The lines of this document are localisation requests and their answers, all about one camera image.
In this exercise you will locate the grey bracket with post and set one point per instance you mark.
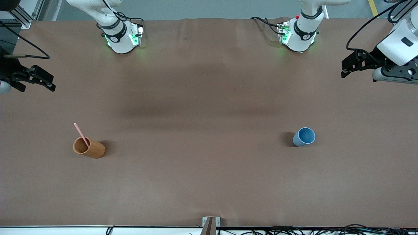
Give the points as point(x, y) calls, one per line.
point(205, 222)

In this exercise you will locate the aluminium frame profile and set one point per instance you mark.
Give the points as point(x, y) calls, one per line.
point(24, 19)

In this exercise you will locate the pink chopstick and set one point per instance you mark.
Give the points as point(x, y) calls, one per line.
point(80, 132)

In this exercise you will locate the grey base connector box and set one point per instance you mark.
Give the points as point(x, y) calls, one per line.
point(137, 36)
point(283, 32)

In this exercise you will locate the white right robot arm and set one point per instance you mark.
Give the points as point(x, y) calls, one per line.
point(120, 39)

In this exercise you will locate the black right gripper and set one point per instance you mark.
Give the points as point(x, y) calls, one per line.
point(7, 70)

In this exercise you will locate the brown cylindrical cup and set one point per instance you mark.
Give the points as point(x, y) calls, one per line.
point(96, 150)

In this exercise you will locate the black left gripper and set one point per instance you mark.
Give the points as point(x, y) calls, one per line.
point(376, 57)

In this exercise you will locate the blue cup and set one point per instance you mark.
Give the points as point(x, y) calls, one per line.
point(298, 140)

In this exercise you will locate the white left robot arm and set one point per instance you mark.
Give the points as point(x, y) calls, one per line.
point(302, 36)

